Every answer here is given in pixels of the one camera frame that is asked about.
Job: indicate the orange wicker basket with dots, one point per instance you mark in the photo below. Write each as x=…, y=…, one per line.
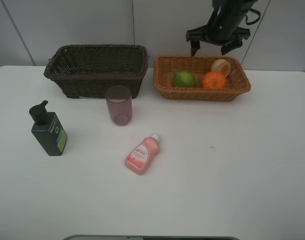
x=165, y=66

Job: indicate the dark brown wicker basket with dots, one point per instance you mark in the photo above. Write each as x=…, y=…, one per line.
x=89, y=70

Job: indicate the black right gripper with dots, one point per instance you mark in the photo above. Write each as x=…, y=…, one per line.
x=222, y=28

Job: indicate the orange mandarin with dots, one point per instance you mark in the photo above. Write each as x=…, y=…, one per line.
x=214, y=80

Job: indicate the translucent purple plastic cup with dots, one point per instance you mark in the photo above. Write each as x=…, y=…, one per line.
x=119, y=103

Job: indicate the green lime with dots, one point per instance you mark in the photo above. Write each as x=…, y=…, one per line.
x=183, y=79

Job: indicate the dark green pump bottle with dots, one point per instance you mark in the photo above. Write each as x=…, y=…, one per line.
x=48, y=130

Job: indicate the pink bottle white cap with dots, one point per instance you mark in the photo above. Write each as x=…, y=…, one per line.
x=141, y=157

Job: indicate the brown bread bun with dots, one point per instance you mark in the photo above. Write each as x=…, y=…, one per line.
x=221, y=66

